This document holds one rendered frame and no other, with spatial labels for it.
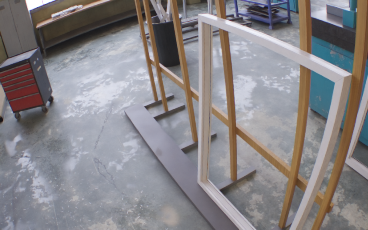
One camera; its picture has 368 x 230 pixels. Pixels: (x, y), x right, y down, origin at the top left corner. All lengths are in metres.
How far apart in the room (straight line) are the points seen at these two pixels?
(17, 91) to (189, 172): 2.99
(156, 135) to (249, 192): 1.25
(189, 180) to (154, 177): 0.36
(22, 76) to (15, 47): 3.70
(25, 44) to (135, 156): 5.62
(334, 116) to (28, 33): 7.52
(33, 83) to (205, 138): 2.90
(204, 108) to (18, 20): 6.50
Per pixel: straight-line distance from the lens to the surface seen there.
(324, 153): 1.31
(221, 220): 2.33
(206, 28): 1.96
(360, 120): 2.72
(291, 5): 7.88
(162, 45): 4.64
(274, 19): 6.45
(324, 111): 3.37
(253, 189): 2.61
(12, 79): 4.54
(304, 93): 1.45
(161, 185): 2.75
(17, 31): 7.98
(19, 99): 4.68
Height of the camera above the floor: 1.97
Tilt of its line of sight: 32 degrees down
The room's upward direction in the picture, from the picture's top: 10 degrees counter-clockwise
